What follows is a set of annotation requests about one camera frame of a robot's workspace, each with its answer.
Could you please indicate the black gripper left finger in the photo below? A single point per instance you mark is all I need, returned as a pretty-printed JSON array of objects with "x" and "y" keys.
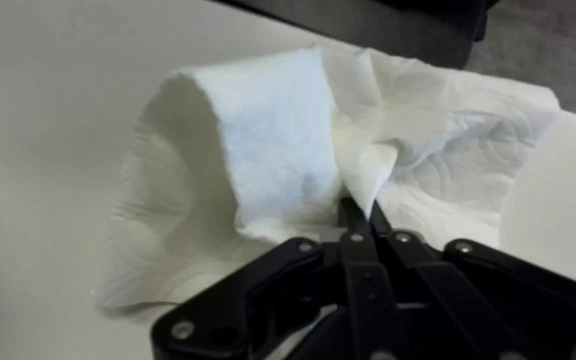
[{"x": 335, "y": 295}]

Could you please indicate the white paper napkin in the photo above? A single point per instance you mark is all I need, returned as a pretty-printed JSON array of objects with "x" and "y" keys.
[{"x": 232, "y": 159}]

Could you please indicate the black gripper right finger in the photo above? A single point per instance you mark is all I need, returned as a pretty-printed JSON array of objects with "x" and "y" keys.
[{"x": 499, "y": 307}]

